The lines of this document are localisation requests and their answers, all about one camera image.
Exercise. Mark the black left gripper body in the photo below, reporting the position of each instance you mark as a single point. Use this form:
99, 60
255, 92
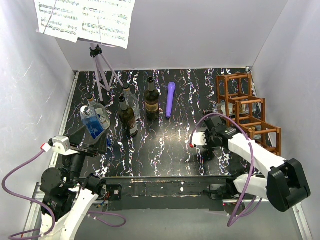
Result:
74, 162

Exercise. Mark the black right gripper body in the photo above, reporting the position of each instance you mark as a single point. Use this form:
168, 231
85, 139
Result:
210, 140

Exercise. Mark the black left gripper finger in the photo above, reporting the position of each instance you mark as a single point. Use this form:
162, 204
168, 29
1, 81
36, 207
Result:
77, 137
98, 145

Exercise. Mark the blue box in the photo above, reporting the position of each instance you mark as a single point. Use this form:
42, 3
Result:
92, 123

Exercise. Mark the clear glass bottle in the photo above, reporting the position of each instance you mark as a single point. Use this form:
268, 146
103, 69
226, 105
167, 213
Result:
100, 110

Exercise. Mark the dark bottle brown label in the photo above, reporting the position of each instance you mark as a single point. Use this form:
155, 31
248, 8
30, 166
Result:
127, 117

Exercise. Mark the clear plastic bottle blue label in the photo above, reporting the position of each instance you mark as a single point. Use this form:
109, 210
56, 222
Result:
131, 100

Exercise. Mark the dark wine bottle silver cap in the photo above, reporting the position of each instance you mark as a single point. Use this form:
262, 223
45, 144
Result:
151, 100

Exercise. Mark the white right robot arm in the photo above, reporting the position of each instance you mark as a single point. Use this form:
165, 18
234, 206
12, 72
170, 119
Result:
284, 183

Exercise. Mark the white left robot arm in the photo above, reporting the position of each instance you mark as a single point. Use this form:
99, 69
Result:
67, 199

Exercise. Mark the brown wooden wine rack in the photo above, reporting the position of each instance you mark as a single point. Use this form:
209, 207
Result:
235, 99

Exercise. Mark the purple toy microphone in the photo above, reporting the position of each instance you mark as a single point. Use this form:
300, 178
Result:
170, 98

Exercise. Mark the lilac music stand tripod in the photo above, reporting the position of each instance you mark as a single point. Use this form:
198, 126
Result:
96, 54

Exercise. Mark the white sheet music pages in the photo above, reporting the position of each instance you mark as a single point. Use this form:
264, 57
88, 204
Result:
106, 22

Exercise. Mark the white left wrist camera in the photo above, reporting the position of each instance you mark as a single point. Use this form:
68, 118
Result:
60, 145

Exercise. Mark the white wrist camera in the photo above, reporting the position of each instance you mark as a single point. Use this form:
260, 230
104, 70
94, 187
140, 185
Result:
60, 145
198, 139

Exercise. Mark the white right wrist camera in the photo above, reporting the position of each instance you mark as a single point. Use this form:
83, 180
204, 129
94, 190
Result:
198, 139

